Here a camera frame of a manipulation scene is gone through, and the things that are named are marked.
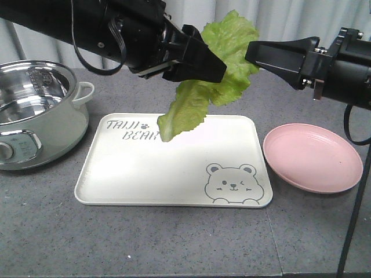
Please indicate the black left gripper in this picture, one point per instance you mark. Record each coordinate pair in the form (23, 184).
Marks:
(154, 44)

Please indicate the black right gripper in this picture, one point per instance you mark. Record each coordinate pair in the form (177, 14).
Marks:
(336, 72)

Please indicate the green lettuce leaf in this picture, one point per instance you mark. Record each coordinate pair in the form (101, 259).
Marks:
(228, 39)

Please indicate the cream bear serving tray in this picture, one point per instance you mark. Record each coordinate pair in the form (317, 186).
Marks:
(218, 164)

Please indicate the pink round plate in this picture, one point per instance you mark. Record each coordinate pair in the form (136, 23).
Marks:
(312, 158)

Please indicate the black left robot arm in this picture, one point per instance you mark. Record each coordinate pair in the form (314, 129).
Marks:
(89, 25)

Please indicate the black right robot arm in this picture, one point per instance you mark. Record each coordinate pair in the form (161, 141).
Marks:
(340, 72)

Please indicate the pale green electric cooking pot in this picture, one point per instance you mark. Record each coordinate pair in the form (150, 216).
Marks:
(43, 112)

